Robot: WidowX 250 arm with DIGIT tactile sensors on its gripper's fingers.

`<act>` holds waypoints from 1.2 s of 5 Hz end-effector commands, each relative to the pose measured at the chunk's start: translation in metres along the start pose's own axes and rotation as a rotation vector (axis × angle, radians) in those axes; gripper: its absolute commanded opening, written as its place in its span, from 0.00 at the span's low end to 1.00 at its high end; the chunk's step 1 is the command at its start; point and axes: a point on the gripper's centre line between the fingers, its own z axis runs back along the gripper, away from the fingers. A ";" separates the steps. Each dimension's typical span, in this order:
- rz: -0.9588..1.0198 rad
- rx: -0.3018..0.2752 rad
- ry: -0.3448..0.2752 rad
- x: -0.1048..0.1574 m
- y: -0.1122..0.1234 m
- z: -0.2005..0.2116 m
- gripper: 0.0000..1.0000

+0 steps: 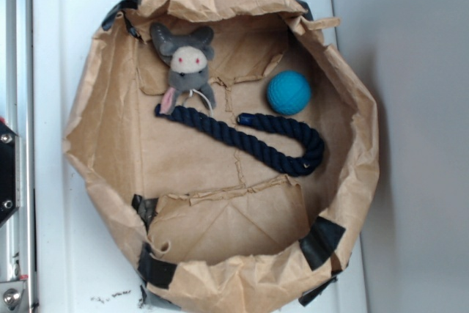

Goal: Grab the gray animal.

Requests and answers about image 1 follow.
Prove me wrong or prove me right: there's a gray plush animal toy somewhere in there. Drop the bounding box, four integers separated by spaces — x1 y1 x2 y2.
150 23 216 114

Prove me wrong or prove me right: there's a brown paper bag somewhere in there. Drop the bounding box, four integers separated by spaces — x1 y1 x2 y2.
64 0 380 312

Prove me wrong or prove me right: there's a blue rubber ball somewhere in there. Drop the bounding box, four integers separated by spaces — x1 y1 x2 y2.
267 70 311 116

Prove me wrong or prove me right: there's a black mounting plate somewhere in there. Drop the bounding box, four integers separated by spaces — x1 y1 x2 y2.
0 121 17 226

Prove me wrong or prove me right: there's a dark navy twisted rope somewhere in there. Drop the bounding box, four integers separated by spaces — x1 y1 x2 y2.
153 104 326 177

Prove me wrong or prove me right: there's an aluminium frame rail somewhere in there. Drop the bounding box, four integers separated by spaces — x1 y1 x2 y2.
1 0 40 312

